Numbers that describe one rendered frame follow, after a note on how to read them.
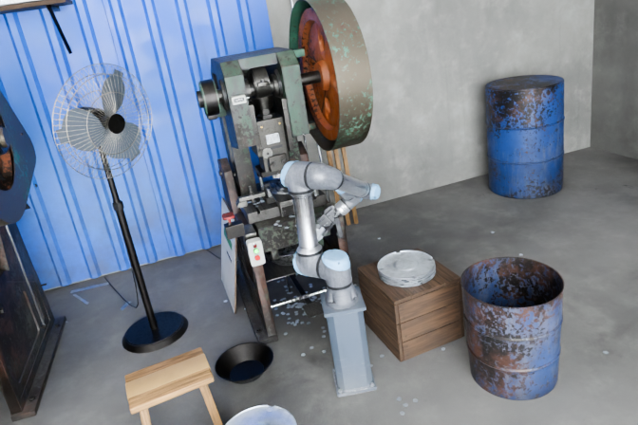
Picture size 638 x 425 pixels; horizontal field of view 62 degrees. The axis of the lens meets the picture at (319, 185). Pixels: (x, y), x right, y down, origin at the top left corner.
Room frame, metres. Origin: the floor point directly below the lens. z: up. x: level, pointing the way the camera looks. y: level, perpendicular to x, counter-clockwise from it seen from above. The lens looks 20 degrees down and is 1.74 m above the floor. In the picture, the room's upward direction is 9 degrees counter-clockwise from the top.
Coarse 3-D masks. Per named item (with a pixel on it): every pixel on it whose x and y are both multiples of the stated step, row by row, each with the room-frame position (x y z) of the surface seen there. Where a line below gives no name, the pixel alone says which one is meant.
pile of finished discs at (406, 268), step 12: (396, 252) 2.53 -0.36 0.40; (408, 252) 2.51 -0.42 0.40; (420, 252) 2.49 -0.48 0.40; (384, 264) 2.43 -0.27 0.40; (396, 264) 2.40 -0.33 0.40; (408, 264) 2.38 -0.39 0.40; (420, 264) 2.37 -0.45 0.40; (432, 264) 2.35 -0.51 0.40; (384, 276) 2.32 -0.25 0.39; (396, 276) 2.28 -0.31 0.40; (408, 276) 2.27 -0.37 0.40; (420, 276) 2.25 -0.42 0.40; (432, 276) 2.31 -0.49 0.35
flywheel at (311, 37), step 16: (304, 16) 3.03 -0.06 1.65; (304, 32) 3.11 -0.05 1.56; (320, 32) 2.91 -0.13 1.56; (304, 48) 3.18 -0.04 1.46; (320, 48) 2.95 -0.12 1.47; (304, 64) 3.21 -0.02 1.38; (320, 64) 2.89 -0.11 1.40; (320, 96) 3.07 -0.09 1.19; (336, 96) 2.79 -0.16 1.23; (320, 112) 3.09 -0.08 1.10; (336, 112) 2.82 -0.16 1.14; (320, 128) 3.04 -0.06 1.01; (336, 128) 2.75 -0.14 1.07
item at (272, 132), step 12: (264, 120) 2.75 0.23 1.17; (276, 120) 2.77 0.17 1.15; (264, 132) 2.75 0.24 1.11; (276, 132) 2.76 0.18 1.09; (264, 144) 2.74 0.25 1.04; (276, 144) 2.76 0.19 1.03; (264, 156) 2.73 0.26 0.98; (276, 156) 2.73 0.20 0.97; (288, 156) 2.77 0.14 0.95; (264, 168) 2.74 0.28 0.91; (276, 168) 2.72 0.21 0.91
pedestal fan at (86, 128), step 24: (120, 72) 2.78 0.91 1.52; (72, 96) 2.51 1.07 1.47; (120, 96) 2.79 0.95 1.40; (72, 120) 2.48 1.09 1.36; (96, 120) 2.64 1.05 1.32; (120, 120) 2.65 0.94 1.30; (144, 120) 2.82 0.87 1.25; (72, 144) 2.49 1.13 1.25; (96, 144) 2.57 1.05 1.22; (120, 144) 2.64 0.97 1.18; (72, 168) 2.49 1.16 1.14; (96, 168) 2.56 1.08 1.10; (120, 168) 2.68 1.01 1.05; (120, 216) 2.72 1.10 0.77; (144, 288) 2.73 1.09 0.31; (168, 312) 2.89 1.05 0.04; (144, 336) 2.66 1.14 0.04; (168, 336) 2.62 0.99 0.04
